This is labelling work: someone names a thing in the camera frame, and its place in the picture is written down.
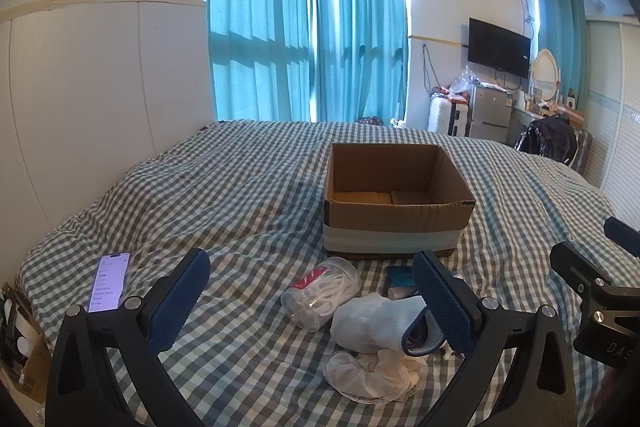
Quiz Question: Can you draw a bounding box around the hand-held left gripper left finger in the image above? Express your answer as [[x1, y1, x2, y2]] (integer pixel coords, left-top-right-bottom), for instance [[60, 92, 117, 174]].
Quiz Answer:
[[45, 248, 211, 427]]

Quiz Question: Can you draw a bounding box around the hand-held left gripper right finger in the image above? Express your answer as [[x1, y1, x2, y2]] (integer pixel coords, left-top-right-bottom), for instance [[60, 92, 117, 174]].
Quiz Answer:
[[412, 250, 581, 427]]

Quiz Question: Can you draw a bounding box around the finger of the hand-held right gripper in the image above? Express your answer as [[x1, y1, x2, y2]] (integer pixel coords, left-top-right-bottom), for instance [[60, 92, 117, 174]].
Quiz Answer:
[[550, 241, 614, 308], [603, 217, 640, 258]]

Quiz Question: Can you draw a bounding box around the blue packet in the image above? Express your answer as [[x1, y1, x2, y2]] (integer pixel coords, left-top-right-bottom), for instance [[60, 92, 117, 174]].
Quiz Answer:
[[384, 265, 421, 298]]

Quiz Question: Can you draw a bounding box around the white sock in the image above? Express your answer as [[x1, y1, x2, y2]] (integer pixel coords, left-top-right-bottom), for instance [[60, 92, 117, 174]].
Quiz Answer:
[[330, 294, 446, 358]]

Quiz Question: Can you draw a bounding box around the white lace cloth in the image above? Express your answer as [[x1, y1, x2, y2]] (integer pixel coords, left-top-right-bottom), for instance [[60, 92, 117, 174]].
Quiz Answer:
[[322, 347, 427, 405]]

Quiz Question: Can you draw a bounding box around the clear plastic jar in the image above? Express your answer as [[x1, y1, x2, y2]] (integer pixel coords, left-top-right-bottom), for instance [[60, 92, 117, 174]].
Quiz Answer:
[[280, 257, 363, 332]]

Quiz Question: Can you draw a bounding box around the smartphone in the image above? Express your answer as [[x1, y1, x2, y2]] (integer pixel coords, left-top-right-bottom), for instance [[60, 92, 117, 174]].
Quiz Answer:
[[86, 252, 132, 313]]

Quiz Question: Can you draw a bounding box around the checkered blanket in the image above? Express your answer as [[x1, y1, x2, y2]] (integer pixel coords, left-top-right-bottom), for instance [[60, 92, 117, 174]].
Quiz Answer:
[[15, 119, 621, 427]]

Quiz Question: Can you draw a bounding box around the black jacket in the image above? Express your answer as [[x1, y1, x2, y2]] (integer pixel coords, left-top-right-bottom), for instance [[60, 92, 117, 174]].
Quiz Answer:
[[515, 114, 581, 168]]

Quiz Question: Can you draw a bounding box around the white wardrobe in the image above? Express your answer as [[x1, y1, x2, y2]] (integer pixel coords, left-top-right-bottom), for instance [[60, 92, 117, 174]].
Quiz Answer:
[[582, 14, 640, 208]]

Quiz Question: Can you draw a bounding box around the white dressing table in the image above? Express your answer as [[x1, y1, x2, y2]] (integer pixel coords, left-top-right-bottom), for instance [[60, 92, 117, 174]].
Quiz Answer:
[[510, 107, 551, 145]]

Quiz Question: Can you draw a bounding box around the cardboard box with white items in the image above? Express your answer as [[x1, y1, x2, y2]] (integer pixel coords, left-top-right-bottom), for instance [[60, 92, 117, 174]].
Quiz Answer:
[[0, 282, 51, 405]]

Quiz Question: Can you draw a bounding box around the silver mini fridge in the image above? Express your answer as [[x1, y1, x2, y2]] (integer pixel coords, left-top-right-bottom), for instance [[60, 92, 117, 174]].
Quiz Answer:
[[470, 84, 513, 142]]

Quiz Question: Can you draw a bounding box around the white suitcase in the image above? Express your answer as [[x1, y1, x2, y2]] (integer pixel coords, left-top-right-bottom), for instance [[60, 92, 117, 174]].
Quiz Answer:
[[427, 96, 473, 138]]

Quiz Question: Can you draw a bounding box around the oval white mirror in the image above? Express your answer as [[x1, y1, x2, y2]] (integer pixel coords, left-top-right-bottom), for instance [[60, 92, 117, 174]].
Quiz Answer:
[[530, 48, 560, 102]]

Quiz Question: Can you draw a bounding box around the white headboard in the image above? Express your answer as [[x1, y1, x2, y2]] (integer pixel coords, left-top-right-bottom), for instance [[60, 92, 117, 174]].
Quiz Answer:
[[0, 0, 221, 278]]

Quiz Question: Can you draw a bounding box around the clear plastic bag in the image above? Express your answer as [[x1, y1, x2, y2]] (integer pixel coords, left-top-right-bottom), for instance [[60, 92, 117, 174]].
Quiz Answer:
[[447, 66, 477, 100]]

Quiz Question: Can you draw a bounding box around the narrow teal curtain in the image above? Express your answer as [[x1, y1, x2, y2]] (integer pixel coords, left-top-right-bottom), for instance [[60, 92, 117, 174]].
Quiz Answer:
[[529, 0, 588, 104]]

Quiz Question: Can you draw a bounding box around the wide teal curtain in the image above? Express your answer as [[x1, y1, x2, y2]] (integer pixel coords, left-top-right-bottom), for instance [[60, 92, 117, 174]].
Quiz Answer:
[[205, 0, 316, 124]]

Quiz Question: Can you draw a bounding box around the black wall television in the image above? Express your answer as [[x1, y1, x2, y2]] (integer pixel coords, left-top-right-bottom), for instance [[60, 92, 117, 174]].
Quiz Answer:
[[467, 18, 532, 78]]

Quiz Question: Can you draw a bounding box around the black wall cable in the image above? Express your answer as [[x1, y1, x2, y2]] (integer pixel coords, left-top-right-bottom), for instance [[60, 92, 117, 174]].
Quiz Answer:
[[422, 44, 434, 95]]

